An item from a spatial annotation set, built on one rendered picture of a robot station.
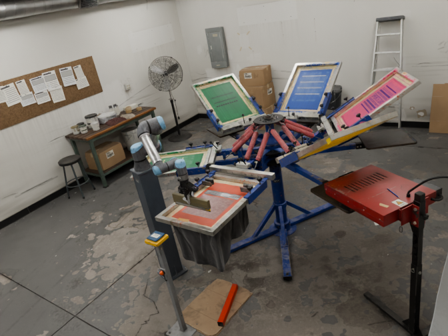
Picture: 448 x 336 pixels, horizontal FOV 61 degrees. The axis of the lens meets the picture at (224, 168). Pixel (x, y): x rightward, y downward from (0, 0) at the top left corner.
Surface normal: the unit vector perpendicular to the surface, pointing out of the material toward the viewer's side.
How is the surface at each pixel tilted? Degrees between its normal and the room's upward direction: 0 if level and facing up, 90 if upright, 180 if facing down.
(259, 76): 89
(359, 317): 0
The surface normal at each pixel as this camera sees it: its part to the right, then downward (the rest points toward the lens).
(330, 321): -0.17, -0.90
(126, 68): 0.81, 0.11
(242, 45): -0.56, 0.44
